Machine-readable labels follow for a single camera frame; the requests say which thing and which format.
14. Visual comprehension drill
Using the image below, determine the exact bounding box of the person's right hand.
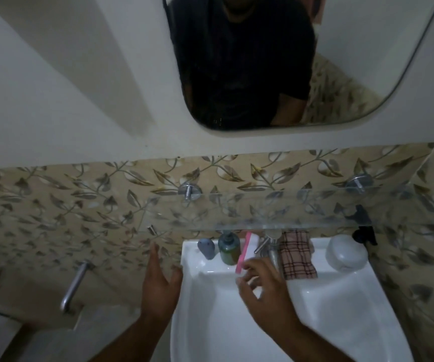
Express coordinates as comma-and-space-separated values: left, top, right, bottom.
236, 257, 303, 336

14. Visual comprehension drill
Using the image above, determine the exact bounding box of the person's left hand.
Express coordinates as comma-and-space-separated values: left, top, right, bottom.
140, 243, 184, 325

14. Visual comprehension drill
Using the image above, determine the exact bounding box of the person's right forearm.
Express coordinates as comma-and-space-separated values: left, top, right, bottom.
271, 320, 355, 362

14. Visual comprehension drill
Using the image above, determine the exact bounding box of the person's left forearm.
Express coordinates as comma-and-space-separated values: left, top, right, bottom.
88, 316, 172, 362

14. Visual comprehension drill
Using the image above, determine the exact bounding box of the small grey-blue bottle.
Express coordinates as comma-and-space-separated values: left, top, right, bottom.
197, 238, 216, 261

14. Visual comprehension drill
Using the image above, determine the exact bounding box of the green soap pump bottle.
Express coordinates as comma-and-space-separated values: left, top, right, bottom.
218, 230, 242, 266

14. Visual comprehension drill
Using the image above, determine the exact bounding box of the chrome sink faucet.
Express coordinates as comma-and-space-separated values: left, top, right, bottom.
254, 230, 282, 276

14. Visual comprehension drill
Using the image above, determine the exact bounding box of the checked beige cloth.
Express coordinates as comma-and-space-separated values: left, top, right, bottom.
279, 230, 319, 280

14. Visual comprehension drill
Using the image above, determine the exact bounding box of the white ceramic sink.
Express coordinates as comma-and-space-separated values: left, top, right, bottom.
169, 237, 405, 362

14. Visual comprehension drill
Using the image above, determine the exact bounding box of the white round soap case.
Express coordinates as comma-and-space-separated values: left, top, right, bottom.
325, 234, 368, 273

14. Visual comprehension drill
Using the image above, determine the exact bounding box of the black plastic hook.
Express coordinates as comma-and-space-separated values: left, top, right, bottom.
352, 204, 378, 246

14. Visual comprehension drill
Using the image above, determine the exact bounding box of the glass wall shelf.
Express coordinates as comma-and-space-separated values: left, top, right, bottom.
137, 185, 430, 235

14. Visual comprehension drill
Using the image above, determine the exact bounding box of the chrome shelf mount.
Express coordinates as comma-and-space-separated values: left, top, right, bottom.
178, 182, 203, 202
346, 172, 371, 195

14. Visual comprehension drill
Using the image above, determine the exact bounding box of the chrome wall tap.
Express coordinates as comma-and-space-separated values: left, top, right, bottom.
60, 259, 94, 315

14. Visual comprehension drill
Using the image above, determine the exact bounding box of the wall mirror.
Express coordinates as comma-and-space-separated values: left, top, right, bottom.
162, 0, 434, 132

